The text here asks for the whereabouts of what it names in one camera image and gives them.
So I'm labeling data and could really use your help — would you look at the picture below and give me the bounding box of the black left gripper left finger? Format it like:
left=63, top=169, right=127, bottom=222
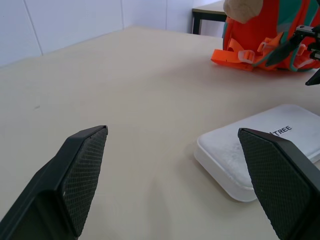
left=0, top=125, right=109, bottom=240

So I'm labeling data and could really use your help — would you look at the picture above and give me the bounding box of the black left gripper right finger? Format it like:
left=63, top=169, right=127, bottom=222
left=237, top=127, right=320, bottom=240

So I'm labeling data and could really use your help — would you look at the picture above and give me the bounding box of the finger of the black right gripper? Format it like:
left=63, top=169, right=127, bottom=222
left=266, top=32, right=301, bottom=68
left=305, top=70, right=320, bottom=87

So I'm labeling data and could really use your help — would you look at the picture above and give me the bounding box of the orange and teal backpack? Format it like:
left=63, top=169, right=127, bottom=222
left=210, top=0, right=320, bottom=73

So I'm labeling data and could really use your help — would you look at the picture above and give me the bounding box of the white rectangular box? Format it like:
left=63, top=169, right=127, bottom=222
left=193, top=103, right=320, bottom=203

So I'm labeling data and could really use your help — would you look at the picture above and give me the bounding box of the beige plush toy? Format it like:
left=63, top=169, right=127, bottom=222
left=222, top=0, right=265, bottom=25

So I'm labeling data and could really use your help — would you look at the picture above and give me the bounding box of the dark framed side table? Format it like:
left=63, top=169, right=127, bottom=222
left=191, top=0, right=229, bottom=39

